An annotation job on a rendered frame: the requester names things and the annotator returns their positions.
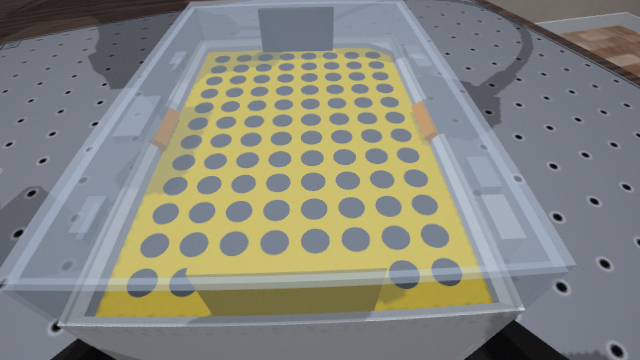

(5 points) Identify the grey perforated base plate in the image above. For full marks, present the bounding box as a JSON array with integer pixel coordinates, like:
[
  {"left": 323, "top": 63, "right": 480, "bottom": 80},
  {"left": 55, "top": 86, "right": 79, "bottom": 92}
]
[{"left": 0, "top": 0, "right": 640, "bottom": 360}]

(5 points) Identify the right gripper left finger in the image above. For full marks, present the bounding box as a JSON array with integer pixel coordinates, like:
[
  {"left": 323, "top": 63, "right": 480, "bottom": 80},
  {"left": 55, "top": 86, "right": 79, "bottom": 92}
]
[{"left": 51, "top": 338, "right": 116, "bottom": 360}]

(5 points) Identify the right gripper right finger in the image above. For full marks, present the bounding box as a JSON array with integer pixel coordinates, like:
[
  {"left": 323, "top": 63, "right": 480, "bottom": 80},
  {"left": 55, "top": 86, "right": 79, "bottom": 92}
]
[{"left": 464, "top": 320, "right": 569, "bottom": 360}]

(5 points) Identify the clear plastic box lid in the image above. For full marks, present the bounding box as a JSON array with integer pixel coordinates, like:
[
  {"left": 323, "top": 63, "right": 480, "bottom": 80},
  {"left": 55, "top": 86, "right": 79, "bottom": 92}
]
[{"left": 0, "top": 0, "right": 576, "bottom": 360}]

